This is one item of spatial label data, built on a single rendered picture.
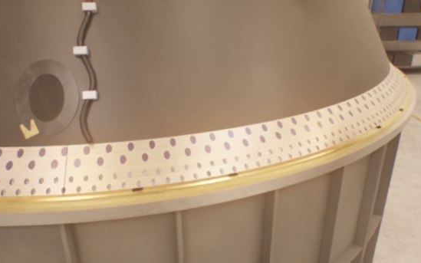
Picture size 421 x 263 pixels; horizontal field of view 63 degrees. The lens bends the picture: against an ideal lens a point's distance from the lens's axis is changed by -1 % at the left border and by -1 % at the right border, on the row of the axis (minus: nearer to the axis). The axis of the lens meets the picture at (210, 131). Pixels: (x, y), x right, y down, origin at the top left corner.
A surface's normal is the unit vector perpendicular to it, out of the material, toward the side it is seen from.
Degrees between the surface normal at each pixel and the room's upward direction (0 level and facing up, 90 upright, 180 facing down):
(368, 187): 90
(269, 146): 43
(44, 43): 62
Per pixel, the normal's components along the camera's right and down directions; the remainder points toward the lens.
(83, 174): 0.08, -0.41
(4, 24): -0.01, -0.09
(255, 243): 0.40, 0.35
